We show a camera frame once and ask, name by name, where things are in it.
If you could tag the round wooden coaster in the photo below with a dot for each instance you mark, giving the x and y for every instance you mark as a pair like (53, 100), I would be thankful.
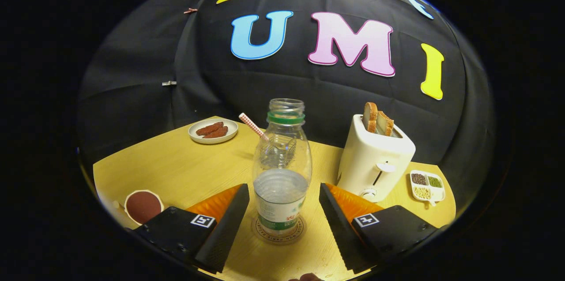
(256, 230)

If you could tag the red striped straw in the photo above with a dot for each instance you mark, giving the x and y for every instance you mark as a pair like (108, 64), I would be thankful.
(251, 125)

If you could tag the wooden table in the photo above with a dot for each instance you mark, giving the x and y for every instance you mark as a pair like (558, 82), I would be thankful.
(185, 170)

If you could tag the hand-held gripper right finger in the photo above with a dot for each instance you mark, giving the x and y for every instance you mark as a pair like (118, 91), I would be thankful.
(342, 232)

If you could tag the red-brown sausage piece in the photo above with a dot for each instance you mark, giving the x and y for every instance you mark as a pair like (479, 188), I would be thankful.
(217, 133)
(209, 129)

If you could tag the small white plate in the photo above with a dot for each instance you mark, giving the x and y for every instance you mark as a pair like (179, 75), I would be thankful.
(196, 138)

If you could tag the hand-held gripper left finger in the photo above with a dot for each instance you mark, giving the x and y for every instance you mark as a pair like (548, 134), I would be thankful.
(225, 232)

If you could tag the pink clip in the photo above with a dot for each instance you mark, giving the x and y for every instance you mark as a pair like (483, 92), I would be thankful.
(190, 10)

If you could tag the white toaster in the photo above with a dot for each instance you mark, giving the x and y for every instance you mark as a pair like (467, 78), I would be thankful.
(375, 153)

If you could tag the toast bread slice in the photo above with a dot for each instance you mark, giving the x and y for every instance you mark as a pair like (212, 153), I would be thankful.
(370, 118)
(385, 124)

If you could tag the white divided condiment dish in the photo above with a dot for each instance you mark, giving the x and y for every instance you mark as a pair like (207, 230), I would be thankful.
(427, 187)

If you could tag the clear plastic juice bottle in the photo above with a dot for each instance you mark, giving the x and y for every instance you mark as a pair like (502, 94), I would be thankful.
(282, 192)

